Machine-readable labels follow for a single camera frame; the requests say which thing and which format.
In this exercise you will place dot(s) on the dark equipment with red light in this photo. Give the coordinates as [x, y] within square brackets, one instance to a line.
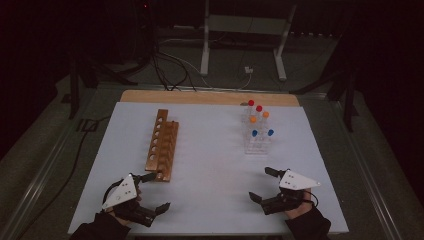
[133, 30]

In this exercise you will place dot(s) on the white table sheet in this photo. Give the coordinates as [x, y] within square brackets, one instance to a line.
[210, 166]

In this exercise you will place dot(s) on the person's right hand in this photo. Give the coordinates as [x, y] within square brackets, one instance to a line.
[301, 210]

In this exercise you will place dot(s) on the red cap test tube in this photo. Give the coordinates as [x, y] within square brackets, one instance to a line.
[251, 103]
[259, 108]

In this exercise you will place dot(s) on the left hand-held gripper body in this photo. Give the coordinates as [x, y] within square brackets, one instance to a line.
[120, 194]

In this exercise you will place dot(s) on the white plug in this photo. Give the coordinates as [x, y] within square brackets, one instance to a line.
[248, 70]

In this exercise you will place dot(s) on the person's left hand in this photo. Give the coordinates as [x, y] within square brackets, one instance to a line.
[120, 220]

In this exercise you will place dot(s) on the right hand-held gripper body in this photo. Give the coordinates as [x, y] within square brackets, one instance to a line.
[296, 182]

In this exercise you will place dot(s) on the white metal stand frame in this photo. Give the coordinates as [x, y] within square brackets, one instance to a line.
[245, 25]

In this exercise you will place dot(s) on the black tripod stand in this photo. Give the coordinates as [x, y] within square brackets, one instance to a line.
[348, 100]
[75, 90]

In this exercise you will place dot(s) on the clear plastic test tube rack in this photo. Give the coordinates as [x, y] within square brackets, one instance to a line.
[257, 143]

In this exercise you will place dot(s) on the wooden test tube rack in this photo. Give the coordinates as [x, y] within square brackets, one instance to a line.
[163, 146]

